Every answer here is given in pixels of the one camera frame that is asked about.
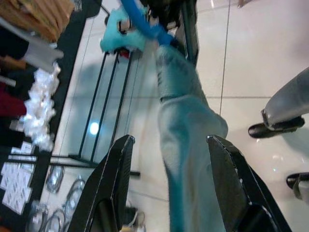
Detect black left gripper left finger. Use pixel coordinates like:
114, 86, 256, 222
70, 134, 136, 232

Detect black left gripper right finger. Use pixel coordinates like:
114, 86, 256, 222
207, 135, 294, 232

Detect grey-blue shirt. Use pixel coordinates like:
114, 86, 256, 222
154, 44, 229, 232

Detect blue plastic hanger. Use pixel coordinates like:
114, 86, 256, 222
120, 0, 175, 46

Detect white label sheet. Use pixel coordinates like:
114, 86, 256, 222
0, 161, 33, 215

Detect clear plastic bags pile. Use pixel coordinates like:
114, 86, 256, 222
19, 61, 61, 152

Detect red hanging garment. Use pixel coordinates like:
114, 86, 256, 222
0, 82, 27, 118

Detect teal folded towel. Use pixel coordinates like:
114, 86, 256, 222
100, 6, 160, 54

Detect black metal clothes rack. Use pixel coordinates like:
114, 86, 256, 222
49, 0, 201, 178

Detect tan woven garment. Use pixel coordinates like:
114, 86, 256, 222
0, 0, 75, 42

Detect coiled cable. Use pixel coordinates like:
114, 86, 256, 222
47, 165, 65, 194
63, 178, 87, 214

